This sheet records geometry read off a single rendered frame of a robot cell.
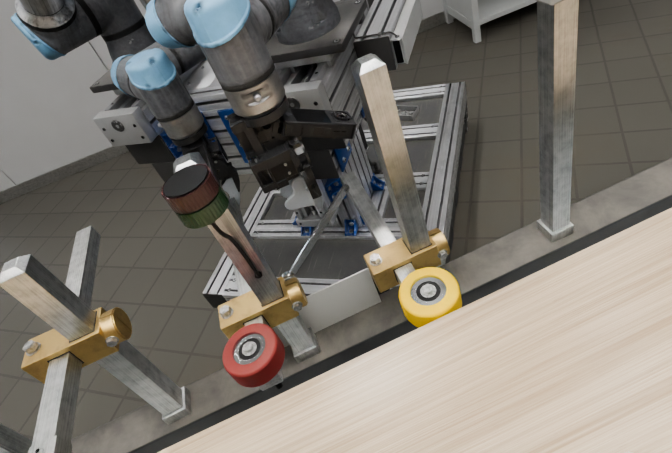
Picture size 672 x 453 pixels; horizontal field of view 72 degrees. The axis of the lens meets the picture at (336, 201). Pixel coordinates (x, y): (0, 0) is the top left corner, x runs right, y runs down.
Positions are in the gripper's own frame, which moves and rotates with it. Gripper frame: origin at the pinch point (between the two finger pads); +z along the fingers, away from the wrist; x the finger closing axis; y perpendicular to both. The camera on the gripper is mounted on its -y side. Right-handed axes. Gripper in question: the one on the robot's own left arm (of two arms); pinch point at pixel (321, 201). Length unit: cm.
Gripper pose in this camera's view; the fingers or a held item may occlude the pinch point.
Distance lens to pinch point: 76.4
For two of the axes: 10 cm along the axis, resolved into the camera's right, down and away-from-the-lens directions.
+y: -9.1, 4.1, -0.5
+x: 3.0, 5.7, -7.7
